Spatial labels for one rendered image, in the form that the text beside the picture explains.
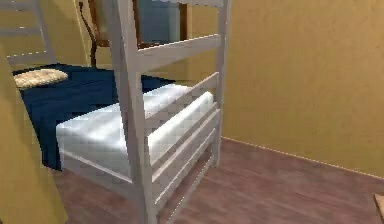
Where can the white bunk bed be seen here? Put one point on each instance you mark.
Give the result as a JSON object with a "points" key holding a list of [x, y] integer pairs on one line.
{"points": [[135, 110]]}

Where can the tan wooden furniture corner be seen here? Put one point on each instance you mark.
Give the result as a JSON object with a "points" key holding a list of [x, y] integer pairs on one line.
{"points": [[380, 205]]}

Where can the beige pillow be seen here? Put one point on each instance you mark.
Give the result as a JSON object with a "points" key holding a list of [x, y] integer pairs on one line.
{"points": [[39, 77]]}

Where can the dark blue blanket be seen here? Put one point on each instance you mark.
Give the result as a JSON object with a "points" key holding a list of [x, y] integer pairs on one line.
{"points": [[76, 95]]}

